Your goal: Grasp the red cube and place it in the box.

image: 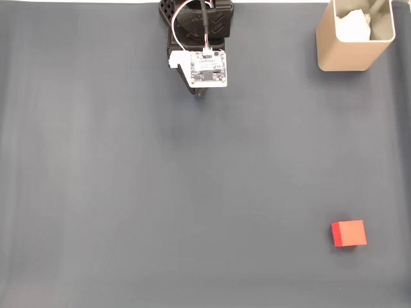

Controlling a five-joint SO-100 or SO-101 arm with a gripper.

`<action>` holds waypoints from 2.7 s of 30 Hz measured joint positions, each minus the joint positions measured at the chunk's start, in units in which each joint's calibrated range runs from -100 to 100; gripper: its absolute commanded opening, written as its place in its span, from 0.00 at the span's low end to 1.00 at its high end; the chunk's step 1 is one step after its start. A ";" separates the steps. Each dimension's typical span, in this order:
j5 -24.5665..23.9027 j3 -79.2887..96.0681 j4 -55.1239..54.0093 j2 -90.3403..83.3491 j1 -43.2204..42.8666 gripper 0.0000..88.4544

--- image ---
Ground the black camera cable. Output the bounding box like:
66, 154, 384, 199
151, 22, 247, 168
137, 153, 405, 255
199, 0, 212, 44

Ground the red cube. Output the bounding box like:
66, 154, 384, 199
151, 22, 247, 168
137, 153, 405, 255
331, 219, 368, 248

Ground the white crumpled tissue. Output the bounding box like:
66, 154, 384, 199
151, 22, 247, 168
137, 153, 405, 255
334, 8, 373, 42

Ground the dark grey mat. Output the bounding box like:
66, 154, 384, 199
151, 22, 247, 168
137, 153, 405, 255
0, 2, 411, 308

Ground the beige rectangular box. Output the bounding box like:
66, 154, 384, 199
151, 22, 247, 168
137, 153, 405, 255
315, 0, 397, 73

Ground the red white servo wire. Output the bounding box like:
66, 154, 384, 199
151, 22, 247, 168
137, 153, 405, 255
170, 0, 215, 52

